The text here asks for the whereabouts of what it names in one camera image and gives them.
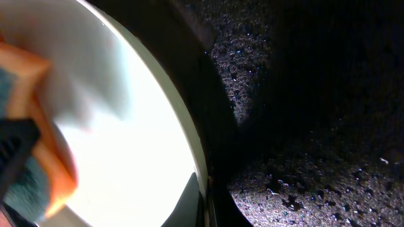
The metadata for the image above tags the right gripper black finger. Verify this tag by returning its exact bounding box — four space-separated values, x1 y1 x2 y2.
162 173 205 227

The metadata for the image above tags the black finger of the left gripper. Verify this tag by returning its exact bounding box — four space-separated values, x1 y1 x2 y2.
1 119 40 201

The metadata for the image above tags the green yellow sponge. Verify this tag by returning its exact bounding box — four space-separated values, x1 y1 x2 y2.
1 43 77 223

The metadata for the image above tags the mint plate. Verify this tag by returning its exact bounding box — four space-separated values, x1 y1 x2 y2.
1 0 210 226

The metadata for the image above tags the round black tray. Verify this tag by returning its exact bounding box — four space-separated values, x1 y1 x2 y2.
94 1 403 226

